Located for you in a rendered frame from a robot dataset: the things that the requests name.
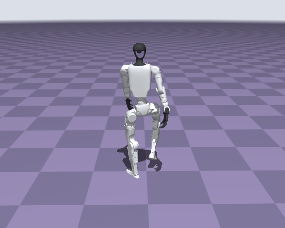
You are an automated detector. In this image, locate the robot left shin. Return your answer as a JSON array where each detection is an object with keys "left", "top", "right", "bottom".
[{"left": 127, "top": 142, "right": 138, "bottom": 176}]

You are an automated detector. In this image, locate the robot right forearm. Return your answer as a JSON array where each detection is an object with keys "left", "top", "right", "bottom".
[{"left": 159, "top": 86, "right": 170, "bottom": 112}]

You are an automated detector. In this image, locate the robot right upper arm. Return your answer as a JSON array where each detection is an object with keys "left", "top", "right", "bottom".
[{"left": 150, "top": 66, "right": 163, "bottom": 94}]

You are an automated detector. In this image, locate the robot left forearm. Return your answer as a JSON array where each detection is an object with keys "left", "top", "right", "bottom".
[{"left": 123, "top": 87, "right": 131, "bottom": 100}]

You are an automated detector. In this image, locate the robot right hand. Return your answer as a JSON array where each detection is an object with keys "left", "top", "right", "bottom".
[{"left": 159, "top": 107, "right": 169, "bottom": 128}]

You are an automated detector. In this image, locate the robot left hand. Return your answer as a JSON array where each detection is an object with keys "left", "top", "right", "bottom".
[{"left": 125, "top": 98, "right": 133, "bottom": 110}]

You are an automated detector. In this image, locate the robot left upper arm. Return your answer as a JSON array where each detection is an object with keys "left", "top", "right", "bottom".
[{"left": 120, "top": 65, "right": 129, "bottom": 88}]

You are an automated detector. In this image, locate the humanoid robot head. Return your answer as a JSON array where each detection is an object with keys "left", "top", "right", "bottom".
[{"left": 133, "top": 43, "right": 146, "bottom": 66}]

